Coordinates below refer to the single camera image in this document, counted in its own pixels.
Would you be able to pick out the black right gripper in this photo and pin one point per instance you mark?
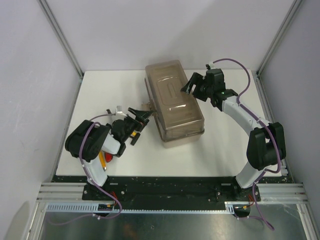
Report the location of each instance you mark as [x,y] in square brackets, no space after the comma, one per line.
[204,81]

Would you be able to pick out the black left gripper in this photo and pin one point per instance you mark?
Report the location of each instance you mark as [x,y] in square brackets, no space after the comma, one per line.
[138,124]

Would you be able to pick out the translucent brown plastic toolbox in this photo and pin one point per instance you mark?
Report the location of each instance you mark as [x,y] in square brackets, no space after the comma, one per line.
[177,115]

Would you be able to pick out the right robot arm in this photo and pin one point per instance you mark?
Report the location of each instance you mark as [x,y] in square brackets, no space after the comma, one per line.
[237,142]

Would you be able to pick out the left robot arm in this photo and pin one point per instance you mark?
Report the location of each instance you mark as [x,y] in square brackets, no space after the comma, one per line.
[91,141]

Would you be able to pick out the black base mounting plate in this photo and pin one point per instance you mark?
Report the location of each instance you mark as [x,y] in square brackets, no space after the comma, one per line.
[178,192]

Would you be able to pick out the yellow black handled tool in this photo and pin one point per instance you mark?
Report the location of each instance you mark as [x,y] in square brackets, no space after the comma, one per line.
[134,137]

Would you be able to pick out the red handled tool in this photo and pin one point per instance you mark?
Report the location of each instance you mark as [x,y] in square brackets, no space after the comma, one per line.
[108,157]

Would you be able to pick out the aluminium front rail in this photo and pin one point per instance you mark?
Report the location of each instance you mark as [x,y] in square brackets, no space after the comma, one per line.
[270,193]

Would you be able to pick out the white slotted cable duct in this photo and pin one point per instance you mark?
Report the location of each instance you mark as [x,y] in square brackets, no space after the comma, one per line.
[104,208]

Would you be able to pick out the left aluminium frame post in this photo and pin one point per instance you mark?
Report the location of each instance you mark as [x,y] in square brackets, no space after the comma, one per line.
[52,20]

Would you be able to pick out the aluminium frame post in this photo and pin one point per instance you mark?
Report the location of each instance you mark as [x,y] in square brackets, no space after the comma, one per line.
[280,34]
[52,20]

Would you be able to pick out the right aluminium frame post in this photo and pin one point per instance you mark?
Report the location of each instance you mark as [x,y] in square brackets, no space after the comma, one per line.
[280,34]

